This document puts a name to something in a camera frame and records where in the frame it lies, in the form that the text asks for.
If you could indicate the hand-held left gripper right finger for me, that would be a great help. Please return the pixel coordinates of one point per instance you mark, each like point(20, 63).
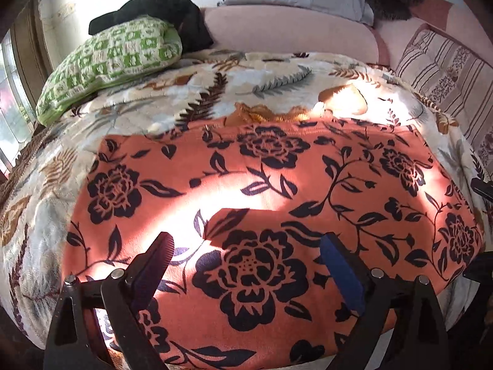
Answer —
point(342, 273)

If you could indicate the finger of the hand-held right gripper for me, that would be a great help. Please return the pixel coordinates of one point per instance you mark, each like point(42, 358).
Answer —
point(483, 189)

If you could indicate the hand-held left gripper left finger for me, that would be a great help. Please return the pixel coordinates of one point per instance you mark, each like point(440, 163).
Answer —
point(152, 273)

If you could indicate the orange floral pants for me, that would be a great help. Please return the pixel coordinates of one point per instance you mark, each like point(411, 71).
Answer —
point(246, 185)

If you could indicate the striped beige cushion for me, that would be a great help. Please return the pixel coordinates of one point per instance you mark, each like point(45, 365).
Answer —
point(443, 73)

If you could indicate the leaf print fleece blanket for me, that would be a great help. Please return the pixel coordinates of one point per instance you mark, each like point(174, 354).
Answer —
point(134, 96)

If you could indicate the green patterned pillow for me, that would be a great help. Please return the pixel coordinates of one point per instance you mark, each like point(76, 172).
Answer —
point(111, 57)

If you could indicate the pink sofa cushion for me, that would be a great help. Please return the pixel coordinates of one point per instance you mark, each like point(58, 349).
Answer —
point(289, 31)

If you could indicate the black clothing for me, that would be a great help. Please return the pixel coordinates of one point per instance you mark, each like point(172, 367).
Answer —
point(185, 15)

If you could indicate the window with metal frame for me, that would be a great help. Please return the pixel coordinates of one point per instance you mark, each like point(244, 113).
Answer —
point(11, 96)

